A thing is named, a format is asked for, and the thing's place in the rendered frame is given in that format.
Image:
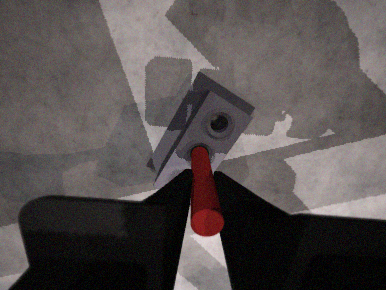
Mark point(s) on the red peg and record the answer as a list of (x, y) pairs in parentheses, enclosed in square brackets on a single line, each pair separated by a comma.
[(206, 214)]

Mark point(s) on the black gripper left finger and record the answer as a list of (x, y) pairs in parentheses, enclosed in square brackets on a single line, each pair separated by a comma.
[(149, 232)]

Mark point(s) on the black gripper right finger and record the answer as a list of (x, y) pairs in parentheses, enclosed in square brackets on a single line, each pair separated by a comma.
[(266, 248)]

